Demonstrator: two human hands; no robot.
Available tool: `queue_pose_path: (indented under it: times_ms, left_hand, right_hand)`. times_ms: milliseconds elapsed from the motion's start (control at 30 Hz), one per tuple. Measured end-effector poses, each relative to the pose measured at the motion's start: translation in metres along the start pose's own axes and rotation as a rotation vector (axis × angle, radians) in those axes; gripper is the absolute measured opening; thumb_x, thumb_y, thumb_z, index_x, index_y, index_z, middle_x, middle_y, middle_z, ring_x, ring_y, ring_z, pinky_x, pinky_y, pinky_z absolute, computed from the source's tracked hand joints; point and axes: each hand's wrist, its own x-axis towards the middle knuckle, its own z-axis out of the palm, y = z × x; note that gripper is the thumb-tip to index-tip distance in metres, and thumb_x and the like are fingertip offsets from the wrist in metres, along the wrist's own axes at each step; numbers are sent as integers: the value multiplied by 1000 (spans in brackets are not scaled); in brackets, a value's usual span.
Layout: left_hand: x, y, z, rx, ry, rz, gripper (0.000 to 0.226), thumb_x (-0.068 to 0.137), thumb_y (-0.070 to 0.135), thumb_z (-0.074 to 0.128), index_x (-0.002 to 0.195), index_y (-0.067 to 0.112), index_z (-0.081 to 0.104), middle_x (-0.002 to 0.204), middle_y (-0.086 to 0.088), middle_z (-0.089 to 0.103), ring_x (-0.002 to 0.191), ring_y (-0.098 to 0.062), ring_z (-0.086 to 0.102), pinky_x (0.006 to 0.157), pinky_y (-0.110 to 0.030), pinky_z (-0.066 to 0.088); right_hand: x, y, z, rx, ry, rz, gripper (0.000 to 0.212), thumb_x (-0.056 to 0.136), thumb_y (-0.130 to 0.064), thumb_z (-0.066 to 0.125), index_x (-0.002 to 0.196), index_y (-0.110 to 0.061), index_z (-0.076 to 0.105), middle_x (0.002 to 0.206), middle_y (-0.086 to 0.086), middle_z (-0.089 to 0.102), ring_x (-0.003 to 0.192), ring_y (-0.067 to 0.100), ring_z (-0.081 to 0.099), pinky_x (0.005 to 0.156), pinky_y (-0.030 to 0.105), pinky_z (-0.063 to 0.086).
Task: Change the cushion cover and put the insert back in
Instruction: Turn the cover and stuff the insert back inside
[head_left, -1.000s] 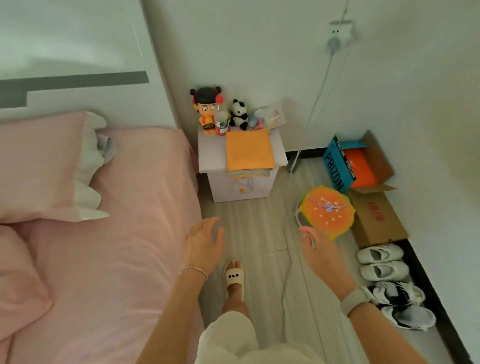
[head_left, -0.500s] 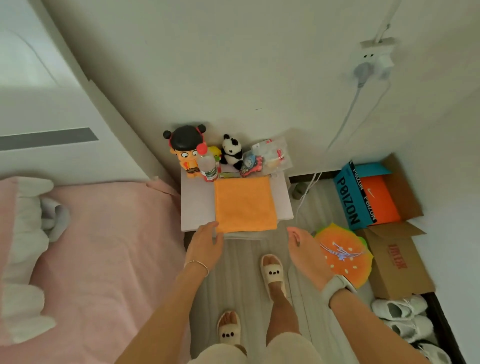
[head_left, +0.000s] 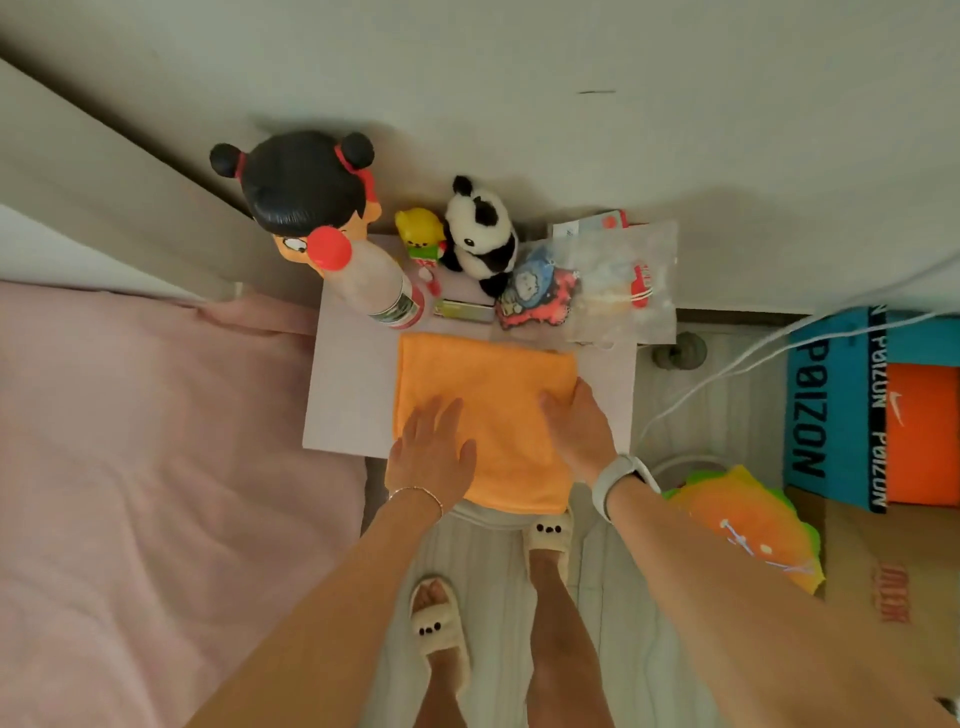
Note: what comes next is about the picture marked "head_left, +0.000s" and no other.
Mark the brown cardboard box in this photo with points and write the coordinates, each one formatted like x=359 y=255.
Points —
x=900 y=555

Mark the person's right hand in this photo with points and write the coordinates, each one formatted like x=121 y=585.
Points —
x=585 y=435

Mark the blue cartoon toy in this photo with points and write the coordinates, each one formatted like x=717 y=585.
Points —
x=529 y=289

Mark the person's left leg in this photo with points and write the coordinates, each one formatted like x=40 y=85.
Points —
x=439 y=701

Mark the person's left hand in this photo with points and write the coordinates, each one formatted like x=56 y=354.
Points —
x=427 y=457

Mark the person's right forearm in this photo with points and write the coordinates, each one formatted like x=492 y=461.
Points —
x=750 y=615

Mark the person's leg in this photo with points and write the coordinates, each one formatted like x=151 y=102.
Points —
x=562 y=645
x=439 y=701

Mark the round metal floor stopper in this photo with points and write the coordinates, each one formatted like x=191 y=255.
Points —
x=686 y=351

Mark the small yellow toy figure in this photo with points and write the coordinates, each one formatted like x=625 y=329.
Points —
x=420 y=229

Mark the person's left forearm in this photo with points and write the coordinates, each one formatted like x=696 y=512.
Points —
x=322 y=630

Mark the orange and green plush cushion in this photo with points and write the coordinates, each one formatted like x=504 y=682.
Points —
x=750 y=517

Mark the person's left beige slipper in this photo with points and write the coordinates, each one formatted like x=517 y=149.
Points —
x=439 y=630

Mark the blue box with black tape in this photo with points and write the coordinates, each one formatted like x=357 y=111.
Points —
x=825 y=405

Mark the doll figure with black buns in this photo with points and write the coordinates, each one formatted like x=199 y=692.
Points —
x=300 y=180

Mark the clear plastic bag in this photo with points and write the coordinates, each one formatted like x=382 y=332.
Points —
x=607 y=300

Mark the person's right beige slipper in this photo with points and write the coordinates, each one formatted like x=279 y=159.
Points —
x=547 y=532

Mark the pink bed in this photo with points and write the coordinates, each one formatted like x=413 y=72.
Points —
x=150 y=487

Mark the orange shoe box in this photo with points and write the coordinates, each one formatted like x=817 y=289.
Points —
x=926 y=442

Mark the white smartwatch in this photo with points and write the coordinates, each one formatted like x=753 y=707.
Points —
x=611 y=480

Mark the clear bottle with red cap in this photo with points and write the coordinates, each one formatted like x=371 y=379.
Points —
x=367 y=281

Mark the white nightstand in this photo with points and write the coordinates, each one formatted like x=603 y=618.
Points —
x=352 y=390

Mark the beige headboard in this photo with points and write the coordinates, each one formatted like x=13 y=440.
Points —
x=112 y=187

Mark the white and red card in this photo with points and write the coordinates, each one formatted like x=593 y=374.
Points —
x=592 y=223

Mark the panda plush toy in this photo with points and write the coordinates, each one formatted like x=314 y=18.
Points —
x=480 y=225

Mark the grey and orange pillowcase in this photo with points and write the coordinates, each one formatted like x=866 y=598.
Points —
x=487 y=390

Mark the small green flat box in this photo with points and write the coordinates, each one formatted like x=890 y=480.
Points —
x=465 y=310

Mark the person's beige slipper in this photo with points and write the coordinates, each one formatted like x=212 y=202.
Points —
x=439 y=630
x=547 y=532

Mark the person's right leg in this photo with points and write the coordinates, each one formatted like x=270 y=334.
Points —
x=562 y=645

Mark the white round rim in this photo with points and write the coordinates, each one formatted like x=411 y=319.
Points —
x=484 y=520

